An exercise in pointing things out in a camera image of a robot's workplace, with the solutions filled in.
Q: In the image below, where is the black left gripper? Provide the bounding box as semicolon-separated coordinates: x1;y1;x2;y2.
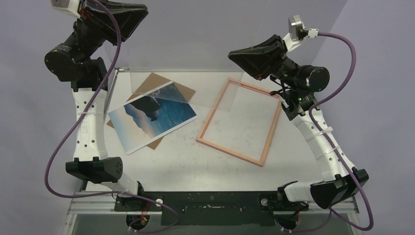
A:
66;0;148;61

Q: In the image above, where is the clear acrylic sheet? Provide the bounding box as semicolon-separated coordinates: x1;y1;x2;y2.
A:
109;69;244;111

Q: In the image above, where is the pink wooden photo frame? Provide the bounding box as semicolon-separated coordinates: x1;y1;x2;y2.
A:
196;78;282;167

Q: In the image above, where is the blue landscape photo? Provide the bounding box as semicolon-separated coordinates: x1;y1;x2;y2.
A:
107;81;198;155

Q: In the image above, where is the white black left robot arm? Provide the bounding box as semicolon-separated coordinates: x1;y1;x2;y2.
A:
45;0;149;211

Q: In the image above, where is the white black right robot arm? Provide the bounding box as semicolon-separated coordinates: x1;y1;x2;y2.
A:
228;35;369;210

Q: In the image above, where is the brown backing board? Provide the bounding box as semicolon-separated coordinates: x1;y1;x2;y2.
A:
107;72;196;150

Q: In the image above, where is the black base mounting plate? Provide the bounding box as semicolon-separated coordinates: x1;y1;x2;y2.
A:
114;191;309;226

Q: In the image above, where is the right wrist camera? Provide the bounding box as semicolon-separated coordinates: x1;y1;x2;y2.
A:
282;15;319;52

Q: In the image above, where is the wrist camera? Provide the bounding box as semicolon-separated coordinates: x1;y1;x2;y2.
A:
49;0;83;19
282;15;319;52

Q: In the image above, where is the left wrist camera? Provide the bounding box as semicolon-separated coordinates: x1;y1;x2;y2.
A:
49;0;83;19

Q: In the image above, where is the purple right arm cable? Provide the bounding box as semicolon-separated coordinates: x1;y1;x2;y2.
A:
276;31;374;233

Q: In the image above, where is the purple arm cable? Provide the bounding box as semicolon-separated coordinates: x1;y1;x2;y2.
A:
276;31;374;233
44;0;180;234

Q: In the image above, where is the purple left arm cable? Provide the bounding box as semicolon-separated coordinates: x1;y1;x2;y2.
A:
44;0;180;234

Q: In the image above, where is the aluminium front rail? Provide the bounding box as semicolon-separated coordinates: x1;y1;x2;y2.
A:
69;192;359;215

